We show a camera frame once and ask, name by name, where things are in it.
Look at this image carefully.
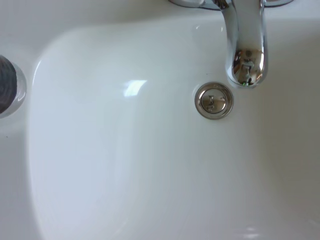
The round chrome container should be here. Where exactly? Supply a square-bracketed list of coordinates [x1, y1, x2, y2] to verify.
[0, 54, 27, 119]

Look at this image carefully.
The chrome faucet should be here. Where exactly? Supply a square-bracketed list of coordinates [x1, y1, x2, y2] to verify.
[167, 0, 295, 89]

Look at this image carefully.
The chrome sink drain stopper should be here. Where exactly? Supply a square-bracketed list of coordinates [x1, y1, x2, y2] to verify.
[194, 80, 235, 121]

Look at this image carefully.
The white ceramic sink basin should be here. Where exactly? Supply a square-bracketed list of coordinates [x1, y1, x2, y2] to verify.
[0, 0, 320, 240]

